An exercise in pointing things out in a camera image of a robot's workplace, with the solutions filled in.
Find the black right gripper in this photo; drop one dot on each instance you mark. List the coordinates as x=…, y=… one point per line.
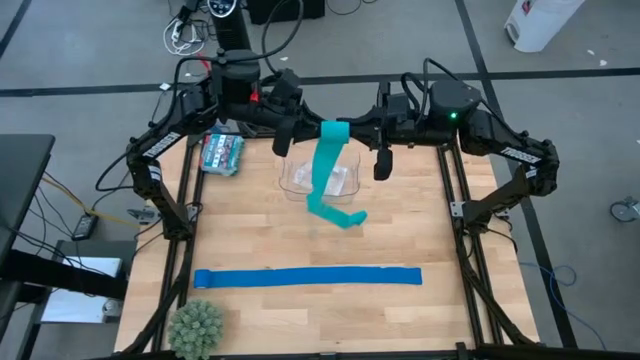
x=400, y=125

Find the black box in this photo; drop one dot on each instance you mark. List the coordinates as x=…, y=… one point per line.
x=310, y=10

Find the grey caster wheel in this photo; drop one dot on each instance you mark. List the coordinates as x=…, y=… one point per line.
x=625, y=210

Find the green spiky plant ball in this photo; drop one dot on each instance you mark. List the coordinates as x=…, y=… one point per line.
x=195, y=330

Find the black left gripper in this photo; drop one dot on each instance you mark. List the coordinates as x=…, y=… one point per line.
x=286, y=90

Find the blue elastic bandage strip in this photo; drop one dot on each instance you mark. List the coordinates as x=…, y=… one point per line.
x=310, y=276

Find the black tower fan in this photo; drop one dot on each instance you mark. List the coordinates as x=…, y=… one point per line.
x=230, y=30

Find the teal elastic bandage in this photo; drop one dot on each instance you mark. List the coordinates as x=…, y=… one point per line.
x=325, y=165

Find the white shelf board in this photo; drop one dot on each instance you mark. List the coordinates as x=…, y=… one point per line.
x=75, y=305

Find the black power adapter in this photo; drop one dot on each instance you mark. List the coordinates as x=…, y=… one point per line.
x=85, y=227

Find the white trash bin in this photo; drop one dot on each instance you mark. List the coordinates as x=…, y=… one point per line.
x=540, y=25

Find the clear plastic container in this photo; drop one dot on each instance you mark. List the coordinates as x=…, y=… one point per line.
x=290, y=185

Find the black desk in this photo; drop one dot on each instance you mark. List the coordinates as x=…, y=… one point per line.
x=20, y=170

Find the teal wipes pack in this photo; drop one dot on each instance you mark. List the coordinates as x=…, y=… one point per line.
x=220, y=152

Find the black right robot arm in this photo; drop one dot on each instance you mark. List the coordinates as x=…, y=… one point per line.
x=500, y=135

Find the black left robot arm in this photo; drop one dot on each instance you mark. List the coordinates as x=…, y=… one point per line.
x=160, y=142

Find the black aluminium table frame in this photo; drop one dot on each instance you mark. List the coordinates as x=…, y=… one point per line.
x=182, y=270

